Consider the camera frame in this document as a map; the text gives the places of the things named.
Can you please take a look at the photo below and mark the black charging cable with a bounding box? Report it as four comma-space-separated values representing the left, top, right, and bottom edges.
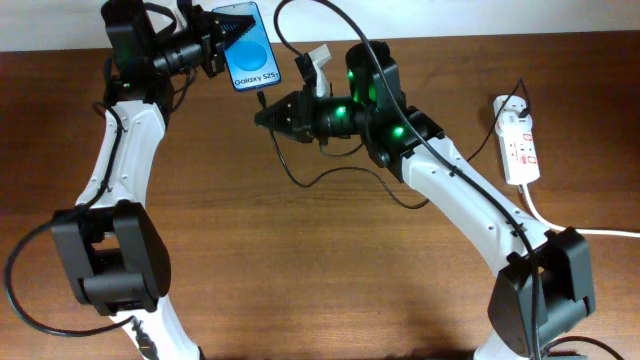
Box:
256, 78, 532, 210

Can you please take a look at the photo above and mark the blue screen smartphone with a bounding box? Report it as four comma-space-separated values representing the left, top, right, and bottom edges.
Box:
214, 2, 281, 92

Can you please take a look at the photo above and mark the white power strip cord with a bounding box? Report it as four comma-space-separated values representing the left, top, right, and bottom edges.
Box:
519, 183, 640, 239

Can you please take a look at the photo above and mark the white power strip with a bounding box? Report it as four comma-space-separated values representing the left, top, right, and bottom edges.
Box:
493, 95, 540, 186

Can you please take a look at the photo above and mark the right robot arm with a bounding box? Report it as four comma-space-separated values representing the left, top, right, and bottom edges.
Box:
255, 41, 596, 359

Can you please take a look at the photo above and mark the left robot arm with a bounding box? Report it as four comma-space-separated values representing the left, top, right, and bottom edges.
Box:
52, 1, 261, 359

